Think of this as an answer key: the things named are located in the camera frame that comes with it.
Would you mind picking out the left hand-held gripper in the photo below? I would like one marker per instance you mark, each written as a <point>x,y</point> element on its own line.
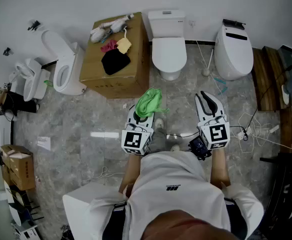
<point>133,142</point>

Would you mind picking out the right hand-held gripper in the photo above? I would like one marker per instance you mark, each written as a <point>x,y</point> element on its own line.
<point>217,134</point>

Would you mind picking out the green microfibre cloth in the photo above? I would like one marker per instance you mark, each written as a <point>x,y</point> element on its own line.
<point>148,102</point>

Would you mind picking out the person's right forearm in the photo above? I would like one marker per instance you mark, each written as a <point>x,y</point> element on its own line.
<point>219,166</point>

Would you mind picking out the person's left forearm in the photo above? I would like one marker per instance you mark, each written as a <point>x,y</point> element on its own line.
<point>129,171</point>

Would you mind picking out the white toilet brush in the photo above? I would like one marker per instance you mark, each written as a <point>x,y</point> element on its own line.
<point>206,72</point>

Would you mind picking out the white smart toilet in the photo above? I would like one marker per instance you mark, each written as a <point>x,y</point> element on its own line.
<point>232,56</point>

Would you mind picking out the white toilet with tank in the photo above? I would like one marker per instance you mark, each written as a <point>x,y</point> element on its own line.
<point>166,25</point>

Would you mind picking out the person's white shoe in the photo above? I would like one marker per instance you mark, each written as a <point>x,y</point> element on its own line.
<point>175,148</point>
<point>159,123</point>

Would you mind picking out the teal plastic piece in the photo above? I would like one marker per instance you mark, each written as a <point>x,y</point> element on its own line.
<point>219,81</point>
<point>222,91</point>

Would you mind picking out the person's grey trousers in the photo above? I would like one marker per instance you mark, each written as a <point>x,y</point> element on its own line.
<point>158,139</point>

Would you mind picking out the black waist device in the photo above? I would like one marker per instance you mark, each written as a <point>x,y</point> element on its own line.
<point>198,145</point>

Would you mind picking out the large cardboard box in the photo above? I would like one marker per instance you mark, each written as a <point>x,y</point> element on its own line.
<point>116,81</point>

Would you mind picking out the black cloth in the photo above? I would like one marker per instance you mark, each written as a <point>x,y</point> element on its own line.
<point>114,62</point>

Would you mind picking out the wooden slatted bench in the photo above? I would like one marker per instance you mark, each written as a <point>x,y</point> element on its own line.
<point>268,84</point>

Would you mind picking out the person's white shirt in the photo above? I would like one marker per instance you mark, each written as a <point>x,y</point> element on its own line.
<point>176,174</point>

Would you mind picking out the yellow cloth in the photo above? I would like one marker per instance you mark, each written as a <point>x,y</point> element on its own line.
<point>124,45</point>

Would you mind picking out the red cloth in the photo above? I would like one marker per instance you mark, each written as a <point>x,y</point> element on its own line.
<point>108,47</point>

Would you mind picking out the teal hand tool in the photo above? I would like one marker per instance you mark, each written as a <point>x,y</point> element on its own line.
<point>106,38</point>

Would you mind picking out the small white fluffy duster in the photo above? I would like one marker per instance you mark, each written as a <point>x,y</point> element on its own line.
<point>97,36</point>

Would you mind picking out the white paper sheet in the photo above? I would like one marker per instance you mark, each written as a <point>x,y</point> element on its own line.
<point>44,143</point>

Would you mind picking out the chrome flush button plate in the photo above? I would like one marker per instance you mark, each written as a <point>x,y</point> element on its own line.
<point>167,12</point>

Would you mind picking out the white cabinet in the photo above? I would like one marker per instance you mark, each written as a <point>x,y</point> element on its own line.
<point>78,204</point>

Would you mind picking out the black metal rack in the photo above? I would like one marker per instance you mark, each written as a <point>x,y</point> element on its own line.
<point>286,184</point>

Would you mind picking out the person's face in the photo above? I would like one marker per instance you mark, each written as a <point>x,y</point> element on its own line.
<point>186,226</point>

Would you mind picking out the small cardboard box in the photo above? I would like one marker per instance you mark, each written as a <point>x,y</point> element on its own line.
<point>21,169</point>

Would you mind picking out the black router with antennas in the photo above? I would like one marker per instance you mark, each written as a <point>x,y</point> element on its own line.
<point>36,212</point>

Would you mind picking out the white wall socket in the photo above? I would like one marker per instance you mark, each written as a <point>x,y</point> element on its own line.
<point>192,23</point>

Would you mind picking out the black wall bracket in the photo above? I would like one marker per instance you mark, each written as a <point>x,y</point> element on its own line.
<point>7,51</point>
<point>34,25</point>

